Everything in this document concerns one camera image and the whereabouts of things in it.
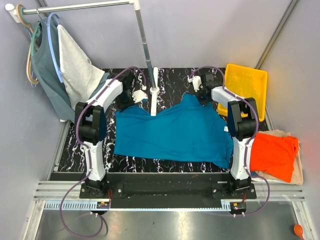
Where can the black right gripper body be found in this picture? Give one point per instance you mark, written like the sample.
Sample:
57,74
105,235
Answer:
203,100

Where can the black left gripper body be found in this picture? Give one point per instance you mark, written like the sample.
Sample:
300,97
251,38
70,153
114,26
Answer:
126,100

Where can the blue t-shirt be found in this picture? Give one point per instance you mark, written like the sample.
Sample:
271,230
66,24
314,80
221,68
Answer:
185,132

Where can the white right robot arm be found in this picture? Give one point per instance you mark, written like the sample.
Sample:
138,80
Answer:
242,120

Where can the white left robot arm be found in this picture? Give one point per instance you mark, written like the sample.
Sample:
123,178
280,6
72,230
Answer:
91,122

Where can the yellow plastic bin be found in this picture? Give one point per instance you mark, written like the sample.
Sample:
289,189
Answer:
248,82

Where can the white hanging shirt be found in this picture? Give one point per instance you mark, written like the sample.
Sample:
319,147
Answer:
80,76

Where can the light blue hanger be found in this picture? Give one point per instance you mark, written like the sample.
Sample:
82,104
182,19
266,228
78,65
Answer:
50,43

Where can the grey-green hanging shirt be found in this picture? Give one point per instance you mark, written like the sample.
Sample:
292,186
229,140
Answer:
45,72

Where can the orange folded t-shirt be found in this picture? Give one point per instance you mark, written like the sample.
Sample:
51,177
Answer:
274,155

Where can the green hanger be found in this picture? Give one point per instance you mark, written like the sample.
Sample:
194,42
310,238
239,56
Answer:
36,33

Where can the metal clothes rack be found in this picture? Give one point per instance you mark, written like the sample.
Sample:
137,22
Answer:
152,71

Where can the wooden hanger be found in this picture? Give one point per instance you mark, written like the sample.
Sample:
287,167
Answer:
30,29

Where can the beige folded t-shirt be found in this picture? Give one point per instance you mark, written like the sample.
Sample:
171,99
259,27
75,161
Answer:
297,177

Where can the orange rubber bulb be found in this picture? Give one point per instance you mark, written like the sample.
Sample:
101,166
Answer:
298,230

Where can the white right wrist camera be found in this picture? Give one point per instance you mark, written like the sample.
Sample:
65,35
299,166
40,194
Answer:
196,82

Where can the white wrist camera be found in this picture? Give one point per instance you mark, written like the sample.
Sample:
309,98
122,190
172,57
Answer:
140,95
196,82

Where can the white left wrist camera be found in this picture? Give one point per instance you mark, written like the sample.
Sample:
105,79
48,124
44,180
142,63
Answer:
140,95

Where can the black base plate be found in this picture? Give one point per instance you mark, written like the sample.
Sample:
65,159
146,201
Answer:
169,191

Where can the aluminium corner rail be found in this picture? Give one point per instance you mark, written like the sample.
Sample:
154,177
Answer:
292,5

